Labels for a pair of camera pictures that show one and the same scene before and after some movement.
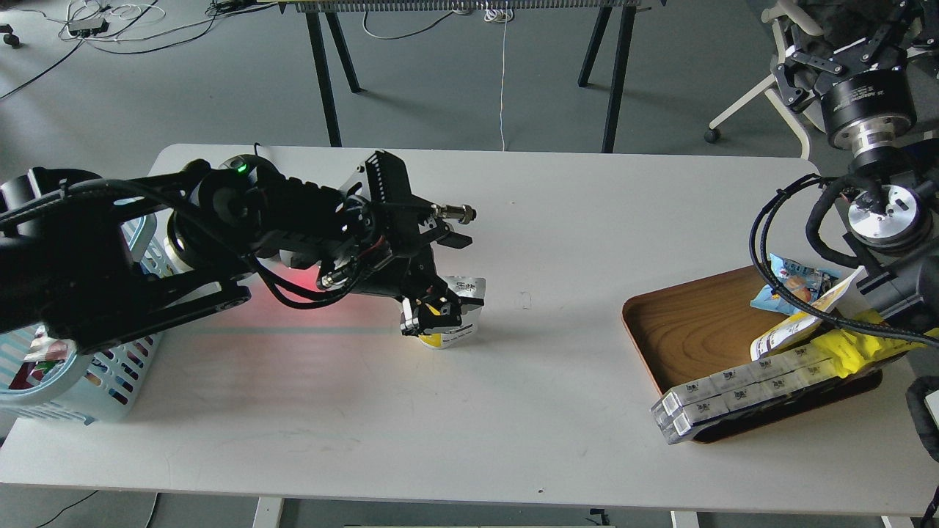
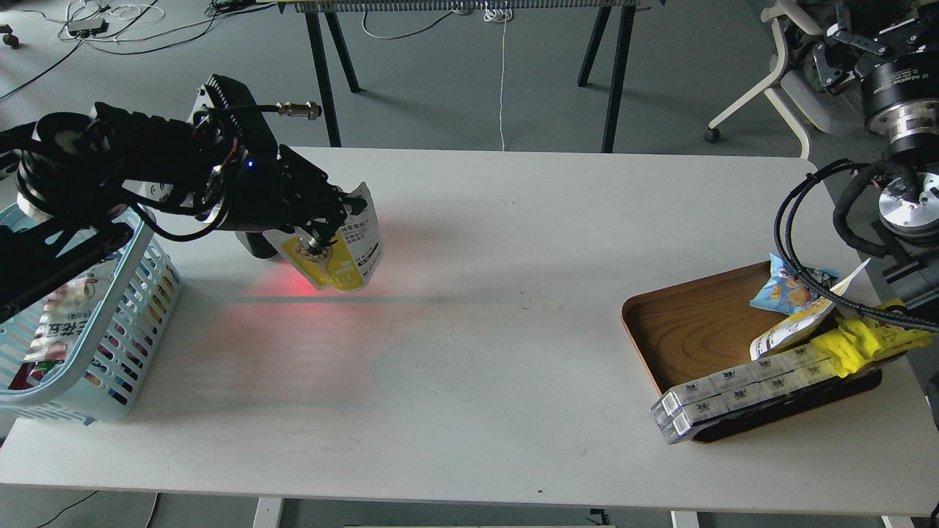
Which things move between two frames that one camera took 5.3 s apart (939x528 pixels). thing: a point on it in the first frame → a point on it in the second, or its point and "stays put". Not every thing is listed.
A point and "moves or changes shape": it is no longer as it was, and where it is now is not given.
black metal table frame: (315, 10) stays put
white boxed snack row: (679, 413) stays put
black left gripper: (407, 271) → (273, 191)
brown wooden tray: (684, 331) stays put
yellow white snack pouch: (464, 287) moves or changes shape
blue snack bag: (808, 282) stays put
